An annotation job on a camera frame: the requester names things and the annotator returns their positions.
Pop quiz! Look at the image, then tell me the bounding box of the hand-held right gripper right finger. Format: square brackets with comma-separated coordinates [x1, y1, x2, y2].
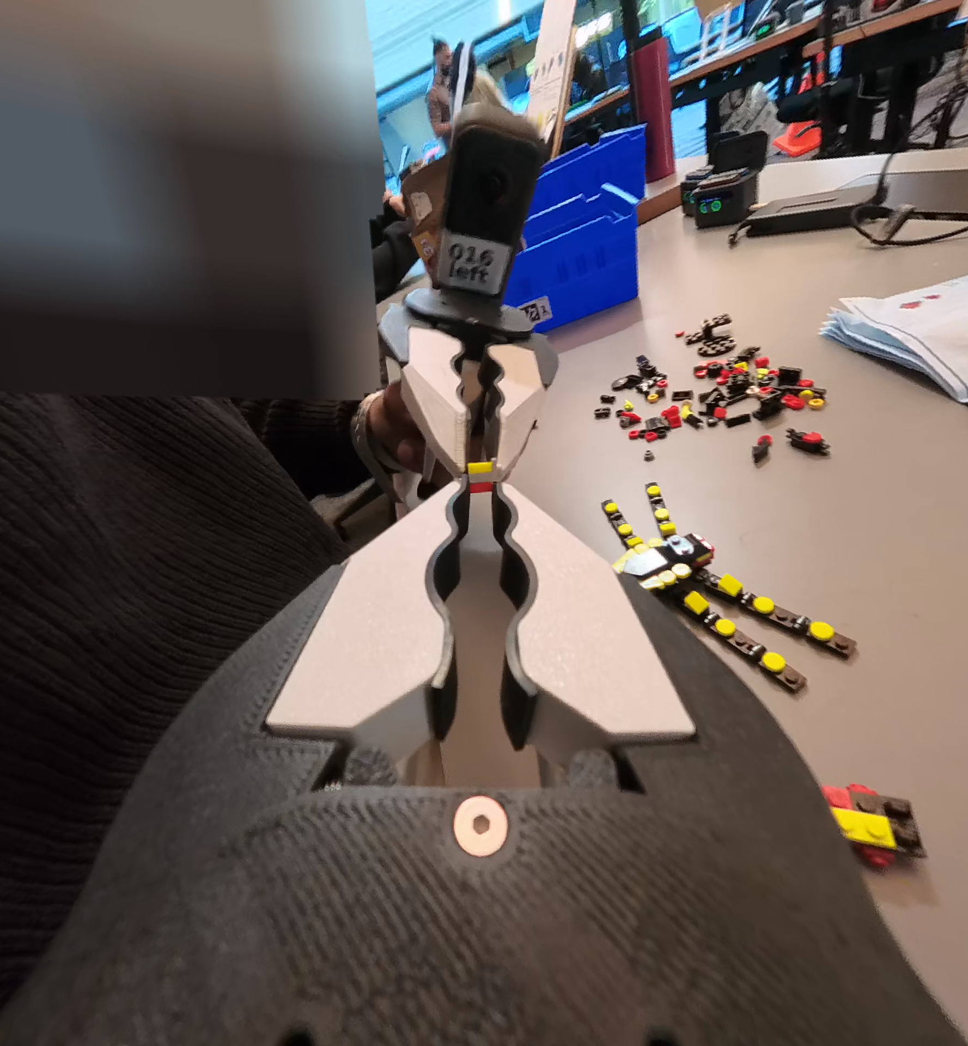
[492, 482, 699, 758]

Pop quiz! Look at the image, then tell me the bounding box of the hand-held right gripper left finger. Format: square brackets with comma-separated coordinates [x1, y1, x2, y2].
[263, 479, 464, 758]

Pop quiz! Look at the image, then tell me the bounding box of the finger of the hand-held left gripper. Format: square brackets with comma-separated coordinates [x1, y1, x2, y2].
[482, 342, 550, 477]
[400, 325, 474, 472]

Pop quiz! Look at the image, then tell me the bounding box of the black yellow lego model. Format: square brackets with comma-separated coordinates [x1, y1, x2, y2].
[600, 482, 858, 696]

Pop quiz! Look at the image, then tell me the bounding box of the pile of lego pieces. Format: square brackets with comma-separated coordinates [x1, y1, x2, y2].
[592, 313, 830, 442]

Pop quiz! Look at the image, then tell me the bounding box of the small red black lego assembly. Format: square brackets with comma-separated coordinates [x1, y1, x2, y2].
[821, 783, 928, 869]

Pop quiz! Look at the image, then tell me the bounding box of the person's left forearm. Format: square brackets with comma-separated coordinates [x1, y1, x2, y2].
[230, 396, 374, 501]

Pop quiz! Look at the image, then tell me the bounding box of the lego instruction booklet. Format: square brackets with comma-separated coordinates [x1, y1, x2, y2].
[819, 270, 968, 413]

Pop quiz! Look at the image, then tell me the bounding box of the person's left hand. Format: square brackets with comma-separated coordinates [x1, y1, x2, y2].
[365, 382, 433, 475]

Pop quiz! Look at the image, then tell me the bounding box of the brown cardboard box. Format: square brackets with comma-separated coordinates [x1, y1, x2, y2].
[400, 159, 454, 264]

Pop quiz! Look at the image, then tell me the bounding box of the blue plastic storage bin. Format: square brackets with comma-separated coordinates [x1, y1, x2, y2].
[500, 126, 648, 332]

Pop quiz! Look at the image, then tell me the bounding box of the tan printed board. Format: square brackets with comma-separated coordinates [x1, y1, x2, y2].
[525, 0, 580, 160]

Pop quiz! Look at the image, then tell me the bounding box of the dark red water bottle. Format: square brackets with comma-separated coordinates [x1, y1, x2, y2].
[632, 33, 678, 185]

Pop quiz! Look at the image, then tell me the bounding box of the person's black sweater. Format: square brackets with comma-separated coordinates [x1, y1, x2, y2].
[0, 391, 354, 1039]

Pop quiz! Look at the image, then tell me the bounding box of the black flat box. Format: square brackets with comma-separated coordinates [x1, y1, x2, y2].
[744, 184, 891, 240]

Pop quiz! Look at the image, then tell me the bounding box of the grey wrist strap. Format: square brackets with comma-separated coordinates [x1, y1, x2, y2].
[351, 400, 407, 501]

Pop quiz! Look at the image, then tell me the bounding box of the black cable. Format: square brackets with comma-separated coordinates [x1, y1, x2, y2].
[850, 147, 968, 246]

